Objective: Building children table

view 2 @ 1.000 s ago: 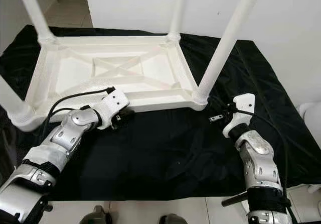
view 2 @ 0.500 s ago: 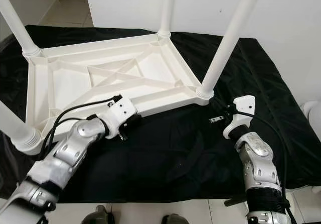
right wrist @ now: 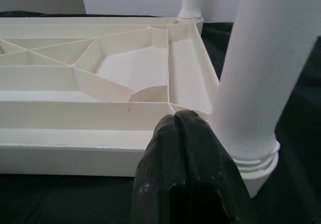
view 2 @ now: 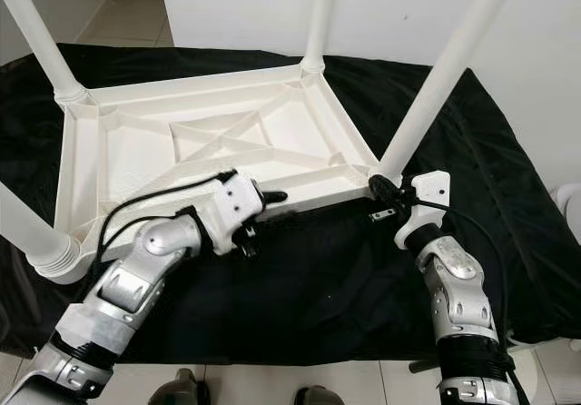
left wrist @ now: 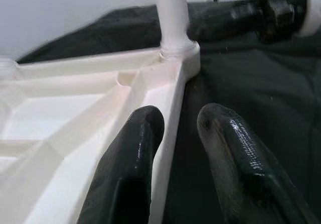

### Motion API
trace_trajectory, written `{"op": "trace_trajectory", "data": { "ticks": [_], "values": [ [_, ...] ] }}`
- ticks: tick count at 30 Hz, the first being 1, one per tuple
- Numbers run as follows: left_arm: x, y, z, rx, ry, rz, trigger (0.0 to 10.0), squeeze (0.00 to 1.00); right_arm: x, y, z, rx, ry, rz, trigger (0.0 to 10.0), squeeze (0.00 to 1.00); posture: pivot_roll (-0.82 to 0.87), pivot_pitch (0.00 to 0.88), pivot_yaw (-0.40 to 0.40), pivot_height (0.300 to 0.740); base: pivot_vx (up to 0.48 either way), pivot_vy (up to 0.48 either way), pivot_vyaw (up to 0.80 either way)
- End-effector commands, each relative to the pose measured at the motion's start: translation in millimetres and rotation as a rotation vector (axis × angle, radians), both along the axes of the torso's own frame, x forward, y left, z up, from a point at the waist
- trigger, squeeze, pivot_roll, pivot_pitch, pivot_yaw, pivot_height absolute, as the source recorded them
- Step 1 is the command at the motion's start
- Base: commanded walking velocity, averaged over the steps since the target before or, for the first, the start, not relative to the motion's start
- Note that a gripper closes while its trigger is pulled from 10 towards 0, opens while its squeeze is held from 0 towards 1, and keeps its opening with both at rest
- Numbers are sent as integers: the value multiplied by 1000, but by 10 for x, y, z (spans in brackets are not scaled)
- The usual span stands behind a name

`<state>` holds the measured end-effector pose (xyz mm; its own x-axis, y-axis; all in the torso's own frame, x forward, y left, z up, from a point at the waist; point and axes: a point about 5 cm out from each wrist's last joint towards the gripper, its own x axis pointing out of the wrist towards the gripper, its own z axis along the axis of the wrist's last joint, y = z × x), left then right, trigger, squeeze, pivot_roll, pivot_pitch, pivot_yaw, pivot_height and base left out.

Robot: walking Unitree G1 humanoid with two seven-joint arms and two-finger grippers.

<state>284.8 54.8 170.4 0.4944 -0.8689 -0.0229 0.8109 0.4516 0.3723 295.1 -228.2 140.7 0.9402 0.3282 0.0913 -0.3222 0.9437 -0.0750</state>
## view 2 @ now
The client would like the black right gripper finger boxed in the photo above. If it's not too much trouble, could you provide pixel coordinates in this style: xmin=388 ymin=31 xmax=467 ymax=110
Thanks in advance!
xmin=368 ymin=174 xmax=409 ymax=211

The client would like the white plastic children table top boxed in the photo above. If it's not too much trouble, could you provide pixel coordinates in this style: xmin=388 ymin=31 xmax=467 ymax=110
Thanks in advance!
xmin=50 ymin=60 xmax=384 ymax=283

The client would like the black cloth table cover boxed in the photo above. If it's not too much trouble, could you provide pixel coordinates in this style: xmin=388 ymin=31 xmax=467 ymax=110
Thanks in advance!
xmin=0 ymin=44 xmax=581 ymax=365

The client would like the grey robot left leg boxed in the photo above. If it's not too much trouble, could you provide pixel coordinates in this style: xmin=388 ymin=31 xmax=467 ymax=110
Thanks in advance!
xmin=154 ymin=376 xmax=205 ymax=405

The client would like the grey robot leg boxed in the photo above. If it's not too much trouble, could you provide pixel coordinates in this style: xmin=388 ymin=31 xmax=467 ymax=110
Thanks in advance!
xmin=154 ymin=376 xmax=205 ymax=405
xmin=295 ymin=385 xmax=346 ymax=405

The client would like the grey robot right leg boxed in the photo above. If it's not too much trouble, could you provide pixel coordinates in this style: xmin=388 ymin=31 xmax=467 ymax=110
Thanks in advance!
xmin=295 ymin=385 xmax=346 ymax=405

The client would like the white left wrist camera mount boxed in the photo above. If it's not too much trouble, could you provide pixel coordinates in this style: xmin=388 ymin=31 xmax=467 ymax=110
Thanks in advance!
xmin=204 ymin=171 xmax=266 ymax=256

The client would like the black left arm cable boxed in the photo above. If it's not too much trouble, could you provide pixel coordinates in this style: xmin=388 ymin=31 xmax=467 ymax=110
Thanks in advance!
xmin=98 ymin=169 xmax=239 ymax=279

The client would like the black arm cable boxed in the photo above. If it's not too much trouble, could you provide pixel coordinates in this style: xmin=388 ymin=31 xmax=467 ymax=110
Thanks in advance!
xmin=98 ymin=169 xmax=239 ymax=279
xmin=413 ymin=201 xmax=523 ymax=397

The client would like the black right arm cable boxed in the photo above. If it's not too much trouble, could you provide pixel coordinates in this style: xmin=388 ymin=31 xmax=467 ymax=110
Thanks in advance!
xmin=413 ymin=201 xmax=523 ymax=397

